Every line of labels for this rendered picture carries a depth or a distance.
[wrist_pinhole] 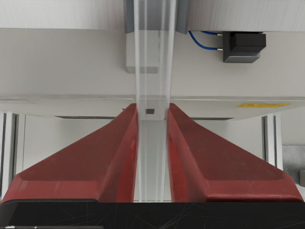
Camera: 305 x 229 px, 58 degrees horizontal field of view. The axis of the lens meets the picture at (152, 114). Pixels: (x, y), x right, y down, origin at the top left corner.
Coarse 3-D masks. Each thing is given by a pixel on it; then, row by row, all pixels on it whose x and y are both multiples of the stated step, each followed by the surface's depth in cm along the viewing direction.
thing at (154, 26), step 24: (144, 0) 9; (168, 0) 9; (144, 24) 9; (168, 24) 9; (144, 48) 10; (168, 48) 10; (144, 72) 10; (168, 72) 10; (144, 96) 11; (168, 96) 11; (144, 120) 12; (144, 144) 13; (144, 168) 14; (144, 192) 15
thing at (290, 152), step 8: (288, 152) 106; (296, 152) 106; (304, 152) 106; (288, 160) 106; (296, 160) 106; (304, 160) 106; (288, 168) 105; (296, 168) 105; (304, 168) 105; (296, 176) 105; (304, 176) 102; (296, 184) 105; (304, 184) 102; (304, 192) 105; (304, 200) 104
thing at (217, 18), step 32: (0, 0) 10; (32, 0) 10; (64, 0) 10; (96, 0) 10; (128, 0) 10; (192, 0) 10; (224, 0) 10; (256, 0) 10; (288, 0) 10; (128, 32) 10
